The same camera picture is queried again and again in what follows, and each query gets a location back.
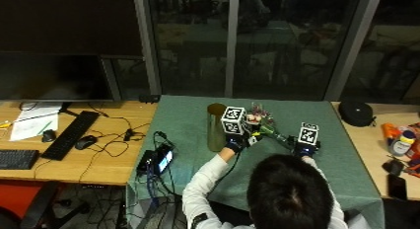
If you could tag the person's left hand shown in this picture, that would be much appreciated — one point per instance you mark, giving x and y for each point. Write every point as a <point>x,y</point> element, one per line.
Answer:
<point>237,143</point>

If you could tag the small grey computer mouse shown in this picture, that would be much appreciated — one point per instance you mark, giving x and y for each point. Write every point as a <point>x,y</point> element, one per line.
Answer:
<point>48,136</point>

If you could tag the smartphone with lit screen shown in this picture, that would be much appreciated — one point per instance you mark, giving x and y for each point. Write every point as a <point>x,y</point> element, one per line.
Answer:
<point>164,157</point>

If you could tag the black electronics box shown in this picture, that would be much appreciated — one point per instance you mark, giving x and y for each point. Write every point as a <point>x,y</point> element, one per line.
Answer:
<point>147,162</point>

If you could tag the orange tube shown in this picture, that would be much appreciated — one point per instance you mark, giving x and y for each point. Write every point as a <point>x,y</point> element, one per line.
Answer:
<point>388,130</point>

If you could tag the green table cloth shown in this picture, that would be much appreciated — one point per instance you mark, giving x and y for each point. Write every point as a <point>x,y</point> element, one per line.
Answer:
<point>188,123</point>

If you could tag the small black pouch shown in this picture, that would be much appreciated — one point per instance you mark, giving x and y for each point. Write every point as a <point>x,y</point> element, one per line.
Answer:
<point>392,166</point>

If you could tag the white paper sheets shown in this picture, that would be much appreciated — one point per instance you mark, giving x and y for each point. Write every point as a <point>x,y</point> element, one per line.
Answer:
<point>35,122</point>

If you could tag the black desk clamp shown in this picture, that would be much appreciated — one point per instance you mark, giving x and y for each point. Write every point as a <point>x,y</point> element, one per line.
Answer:
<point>149,98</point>

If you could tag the long black keyboard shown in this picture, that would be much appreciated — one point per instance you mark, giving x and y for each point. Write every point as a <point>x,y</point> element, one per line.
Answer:
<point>71,135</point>

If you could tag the black computer monitor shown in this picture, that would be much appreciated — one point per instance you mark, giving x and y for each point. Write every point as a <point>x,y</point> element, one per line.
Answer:
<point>52,76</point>

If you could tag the person's right hand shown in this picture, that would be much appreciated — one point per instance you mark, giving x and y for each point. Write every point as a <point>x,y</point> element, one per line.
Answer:
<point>305,149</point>

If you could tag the pink flower bouquet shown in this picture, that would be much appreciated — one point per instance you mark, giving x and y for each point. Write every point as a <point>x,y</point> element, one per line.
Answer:
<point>262,121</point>

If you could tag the green pen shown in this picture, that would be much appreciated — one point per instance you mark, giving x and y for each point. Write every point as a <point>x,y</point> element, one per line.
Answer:
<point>44,127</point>

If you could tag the white bottle yellow cap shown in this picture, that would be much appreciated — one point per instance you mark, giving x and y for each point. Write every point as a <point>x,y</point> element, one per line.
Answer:
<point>402,143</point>

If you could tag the black round zip case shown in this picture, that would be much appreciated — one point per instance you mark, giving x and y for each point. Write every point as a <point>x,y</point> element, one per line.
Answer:
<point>357,113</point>

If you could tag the black smartphone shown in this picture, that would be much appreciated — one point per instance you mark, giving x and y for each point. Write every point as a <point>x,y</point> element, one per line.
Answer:
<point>398,186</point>

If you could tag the black computer mouse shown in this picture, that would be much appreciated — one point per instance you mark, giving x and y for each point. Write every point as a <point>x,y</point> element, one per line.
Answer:
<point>85,142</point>

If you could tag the white marker cube right glove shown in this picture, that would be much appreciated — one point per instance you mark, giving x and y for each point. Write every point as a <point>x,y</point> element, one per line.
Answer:
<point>309,134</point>

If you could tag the the person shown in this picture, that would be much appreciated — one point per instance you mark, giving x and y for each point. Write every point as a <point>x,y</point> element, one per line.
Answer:
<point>289,196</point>

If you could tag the small dark keyboard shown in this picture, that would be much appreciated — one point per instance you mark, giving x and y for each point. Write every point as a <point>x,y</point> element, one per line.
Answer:
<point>16,159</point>

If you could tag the olive green glass vase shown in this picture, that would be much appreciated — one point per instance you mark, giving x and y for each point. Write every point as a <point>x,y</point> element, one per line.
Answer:
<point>216,128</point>

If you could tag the red office chair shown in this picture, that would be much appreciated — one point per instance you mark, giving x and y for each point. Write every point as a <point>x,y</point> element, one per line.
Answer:
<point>20,197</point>

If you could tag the white marker cube glove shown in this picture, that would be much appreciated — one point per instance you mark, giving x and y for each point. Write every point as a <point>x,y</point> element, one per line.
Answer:
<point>309,134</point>
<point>233,120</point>

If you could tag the white marker cube left glove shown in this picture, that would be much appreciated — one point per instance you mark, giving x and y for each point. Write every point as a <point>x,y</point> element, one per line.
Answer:
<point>233,120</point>

